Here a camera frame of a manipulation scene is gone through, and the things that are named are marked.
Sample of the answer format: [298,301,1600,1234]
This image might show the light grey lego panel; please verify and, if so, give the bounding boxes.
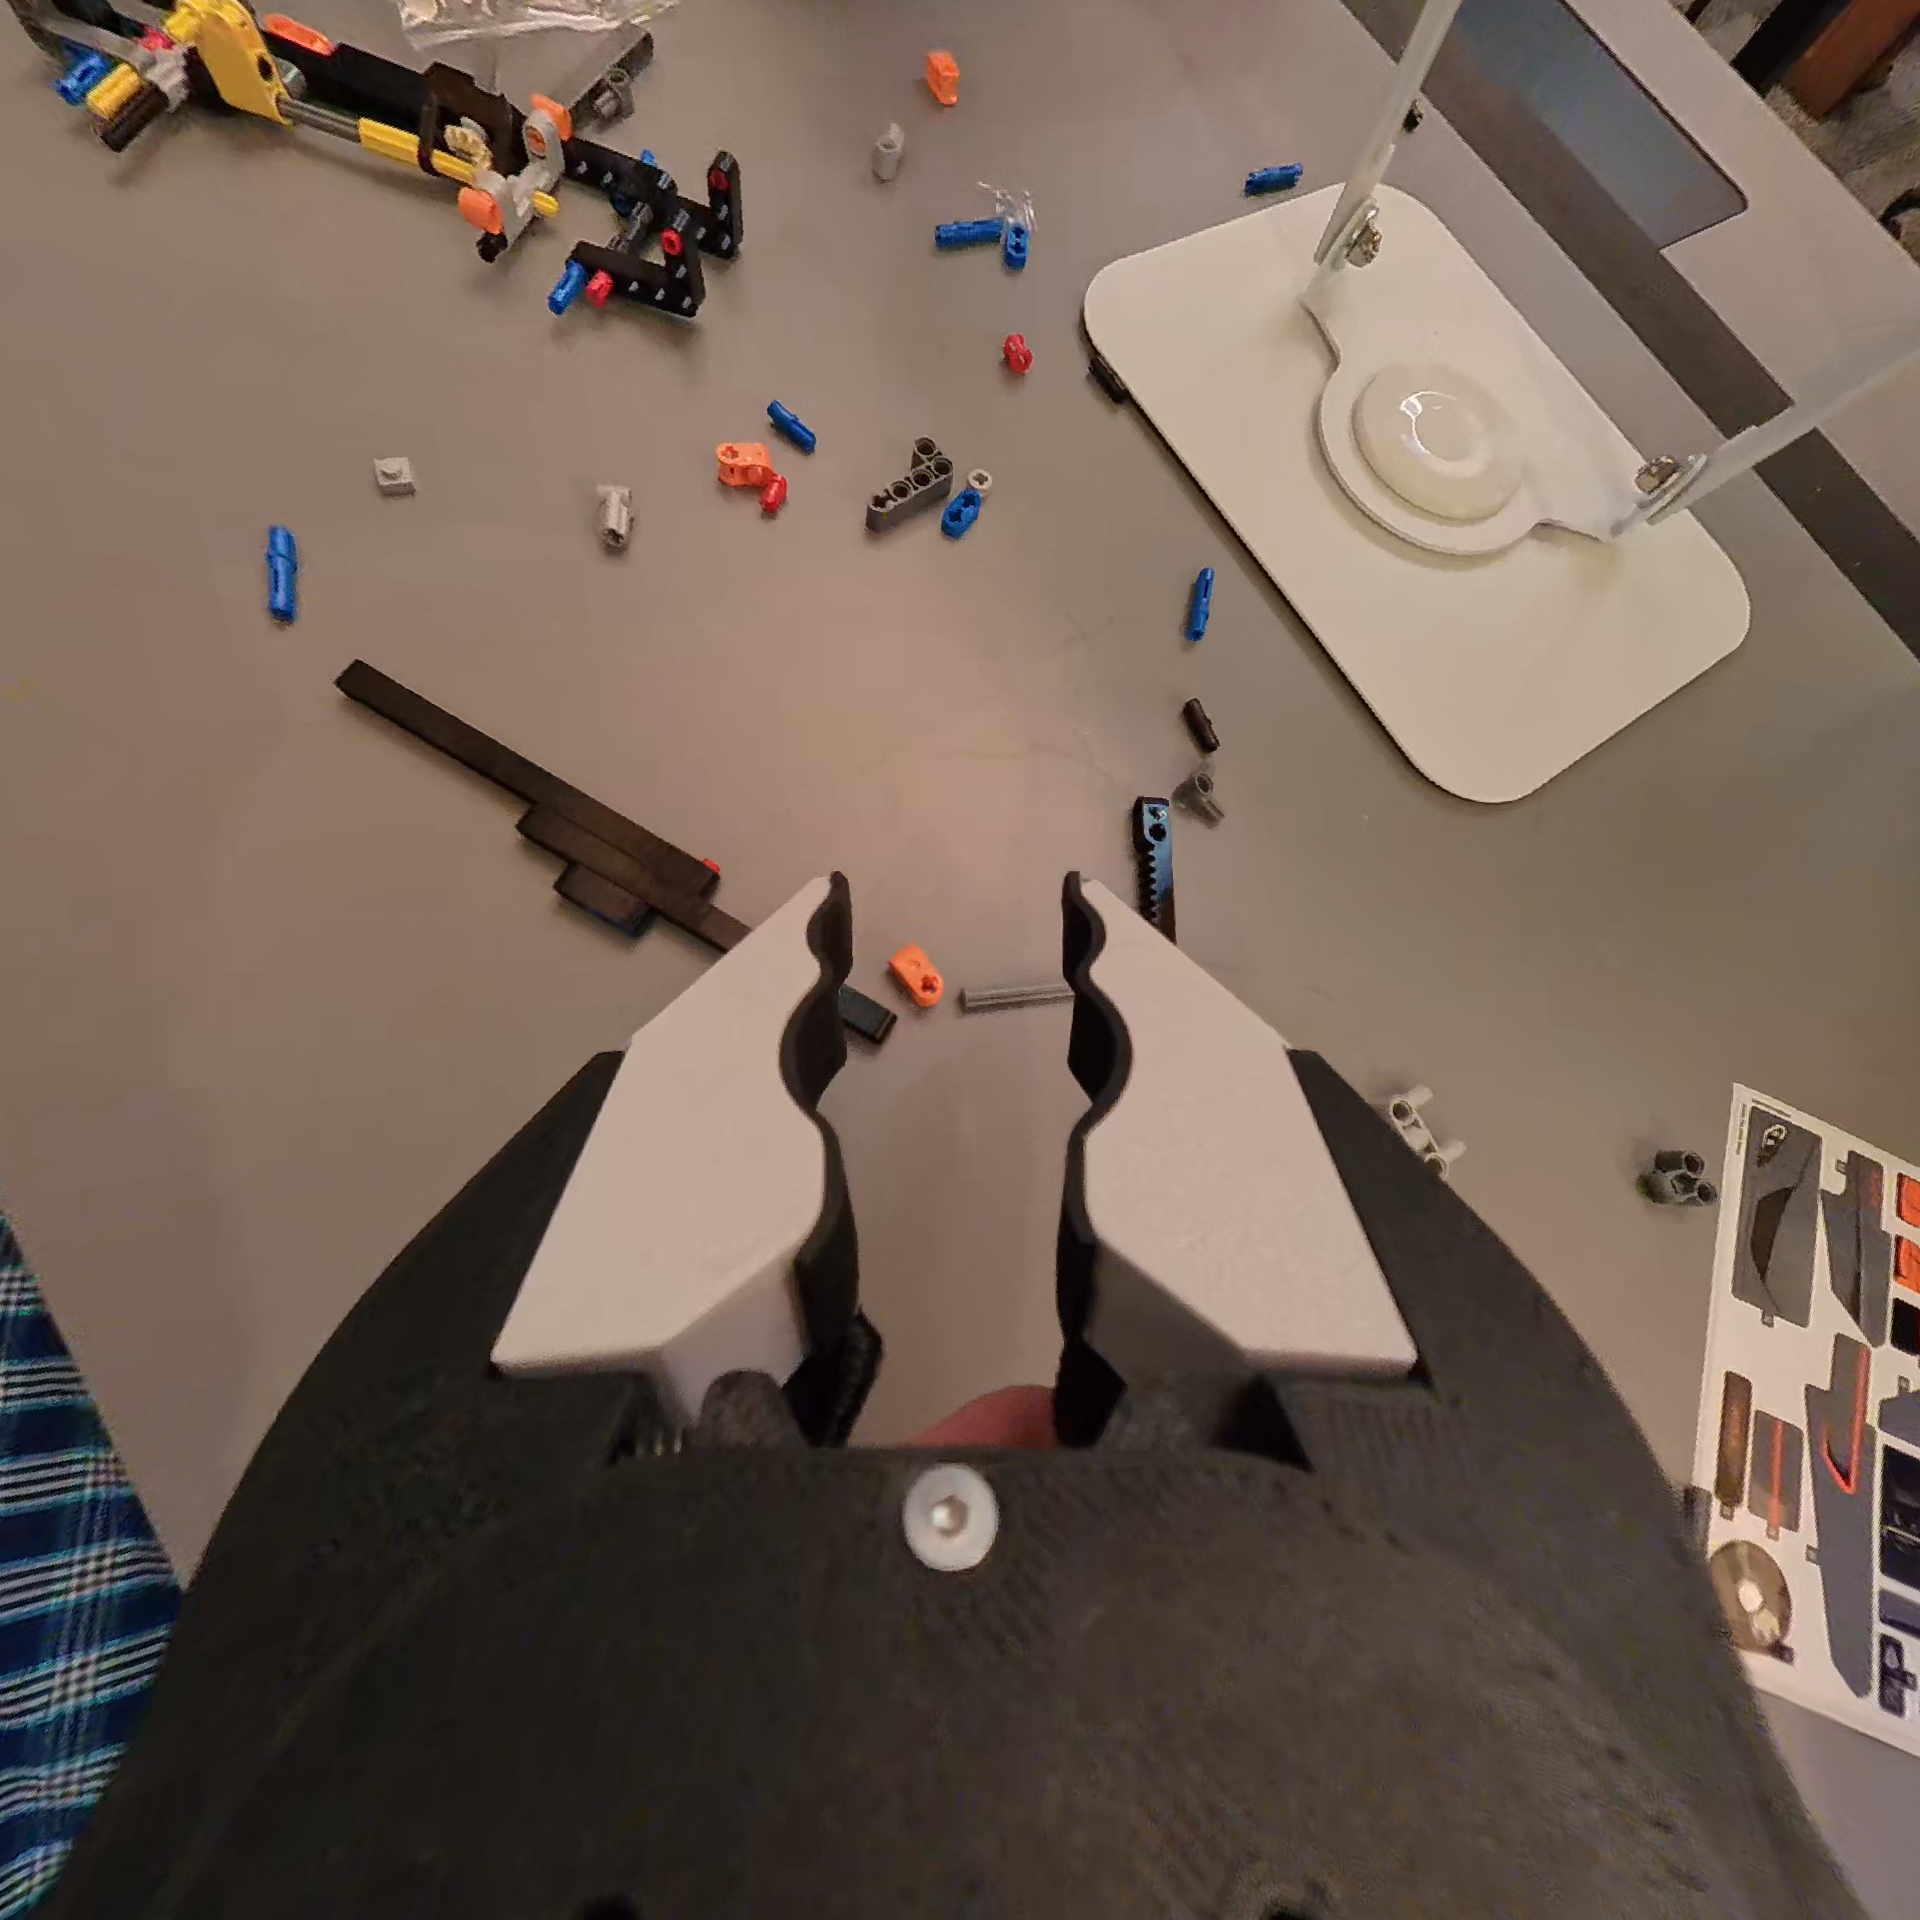
[568,27,655,127]

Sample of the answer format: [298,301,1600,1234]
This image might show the white book stand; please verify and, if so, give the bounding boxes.
[1082,0,1920,804]

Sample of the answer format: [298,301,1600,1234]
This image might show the clear zip bag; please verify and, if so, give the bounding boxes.
[393,0,677,44]

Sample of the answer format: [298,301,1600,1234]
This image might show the blue plaid shirt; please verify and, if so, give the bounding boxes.
[0,1217,182,1771]

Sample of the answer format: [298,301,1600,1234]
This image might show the multicoloured lego chassis assembly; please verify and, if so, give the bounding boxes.
[51,0,747,328]

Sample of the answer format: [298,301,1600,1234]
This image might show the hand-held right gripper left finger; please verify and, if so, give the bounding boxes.
[491,872,882,1449]

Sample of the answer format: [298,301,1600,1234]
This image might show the dark grey angled lego beam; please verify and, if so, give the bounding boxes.
[864,434,960,535]

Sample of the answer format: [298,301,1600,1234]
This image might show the lego sticker sheet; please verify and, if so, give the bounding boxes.
[1691,1083,1920,1757]

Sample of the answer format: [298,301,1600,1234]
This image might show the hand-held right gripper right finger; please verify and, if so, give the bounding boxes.
[1054,872,1424,1449]

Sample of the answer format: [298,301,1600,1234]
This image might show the black beam assembly blue pins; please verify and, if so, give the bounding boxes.
[334,661,897,1048]

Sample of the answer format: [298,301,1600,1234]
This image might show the light grey lego connector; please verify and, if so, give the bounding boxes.
[1386,1083,1470,1176]

